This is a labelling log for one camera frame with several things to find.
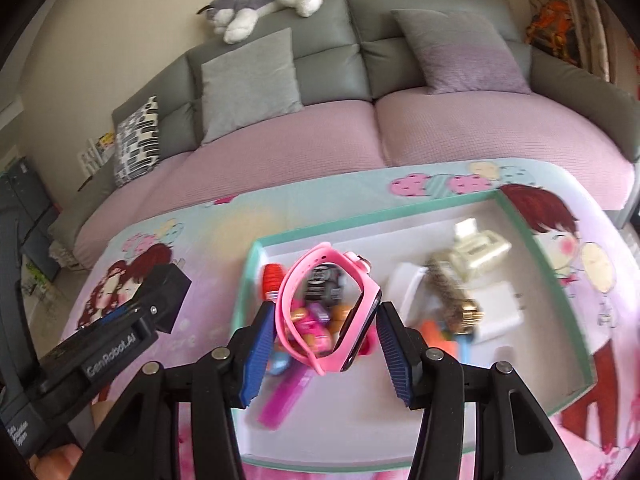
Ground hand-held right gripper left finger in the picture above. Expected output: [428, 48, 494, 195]
[67, 301, 277, 480]

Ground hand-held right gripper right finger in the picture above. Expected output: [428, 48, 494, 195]
[376, 301, 576, 480]

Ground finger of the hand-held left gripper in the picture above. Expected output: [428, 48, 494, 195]
[75, 296, 166, 343]

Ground black power adapter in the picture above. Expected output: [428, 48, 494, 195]
[144, 259, 193, 335]

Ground pink smartwatch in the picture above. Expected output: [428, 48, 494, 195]
[276, 241, 383, 377]

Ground pink toy with bear figure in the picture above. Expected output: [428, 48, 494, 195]
[287, 300, 381, 361]

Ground white smartwatch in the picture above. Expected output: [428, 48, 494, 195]
[387, 260, 441, 331]

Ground small red bottle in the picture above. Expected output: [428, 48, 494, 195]
[257, 262, 286, 306]

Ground gold patterned lighter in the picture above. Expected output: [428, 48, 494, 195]
[425, 252, 486, 333]

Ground black toy car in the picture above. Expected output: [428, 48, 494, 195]
[300, 264, 351, 306]

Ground white charger plug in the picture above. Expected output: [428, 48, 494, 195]
[472, 280, 531, 346]

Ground cream hair claw clip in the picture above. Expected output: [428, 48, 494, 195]
[447, 217, 513, 283]

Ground white box lid tray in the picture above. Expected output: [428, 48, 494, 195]
[231, 187, 597, 473]

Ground books beside sofa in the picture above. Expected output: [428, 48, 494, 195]
[75, 131, 117, 178]

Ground dark cabinet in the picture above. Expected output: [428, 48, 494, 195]
[0, 155, 56, 281]

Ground black white patterned pillow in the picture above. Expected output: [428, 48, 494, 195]
[112, 96, 161, 188]

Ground pink sofa seat cover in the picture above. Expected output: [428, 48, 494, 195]
[75, 82, 636, 271]

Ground plain grey pillow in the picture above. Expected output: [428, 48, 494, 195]
[200, 27, 305, 146]

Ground grey purple pillow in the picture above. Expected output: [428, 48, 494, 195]
[390, 8, 533, 96]

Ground grey sofa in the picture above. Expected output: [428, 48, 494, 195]
[47, 0, 640, 271]

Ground grey white plush dog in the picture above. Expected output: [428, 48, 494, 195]
[196, 0, 323, 45]

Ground patterned curtain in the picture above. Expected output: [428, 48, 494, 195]
[565, 0, 626, 86]

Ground orange wall decoration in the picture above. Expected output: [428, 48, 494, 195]
[525, 0, 583, 68]

